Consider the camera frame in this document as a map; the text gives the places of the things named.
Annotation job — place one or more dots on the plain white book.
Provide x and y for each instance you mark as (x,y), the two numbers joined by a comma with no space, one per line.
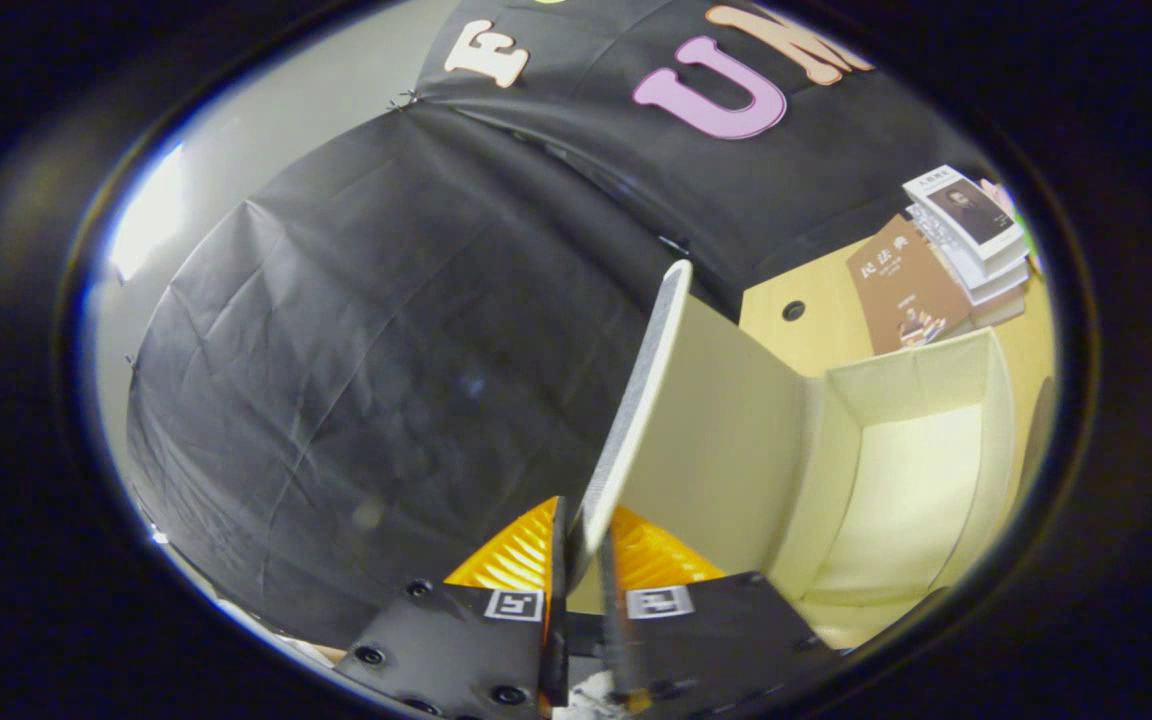
(1001,305)
(996,270)

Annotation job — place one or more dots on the white book with portrait cover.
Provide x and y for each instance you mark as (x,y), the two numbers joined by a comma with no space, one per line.
(971,210)

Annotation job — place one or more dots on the green plush toy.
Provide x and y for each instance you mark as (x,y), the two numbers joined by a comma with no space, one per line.
(998,198)

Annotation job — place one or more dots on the brown book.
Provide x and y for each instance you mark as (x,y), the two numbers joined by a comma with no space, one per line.
(901,290)

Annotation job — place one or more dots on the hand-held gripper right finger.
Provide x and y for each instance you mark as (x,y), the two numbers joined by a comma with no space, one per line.
(716,640)

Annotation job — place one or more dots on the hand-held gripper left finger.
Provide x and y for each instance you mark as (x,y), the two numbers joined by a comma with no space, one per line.
(466,650)

